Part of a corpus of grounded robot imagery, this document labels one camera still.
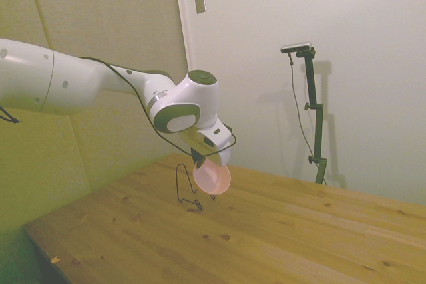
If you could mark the black articulated camera stand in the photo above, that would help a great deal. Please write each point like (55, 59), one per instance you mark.
(317, 124)

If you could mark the grey stereo camera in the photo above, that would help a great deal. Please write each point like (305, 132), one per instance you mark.
(296, 47)

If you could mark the pink bowl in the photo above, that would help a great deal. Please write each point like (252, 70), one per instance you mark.
(213, 179)

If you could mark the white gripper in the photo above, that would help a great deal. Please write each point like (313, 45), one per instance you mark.
(214, 137)

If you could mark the small orange scrap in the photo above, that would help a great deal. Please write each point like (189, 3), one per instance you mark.
(55, 259)

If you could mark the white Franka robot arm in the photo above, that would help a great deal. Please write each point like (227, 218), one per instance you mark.
(66, 81)

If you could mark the grey wall switch plate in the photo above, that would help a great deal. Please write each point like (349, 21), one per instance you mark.
(200, 1)

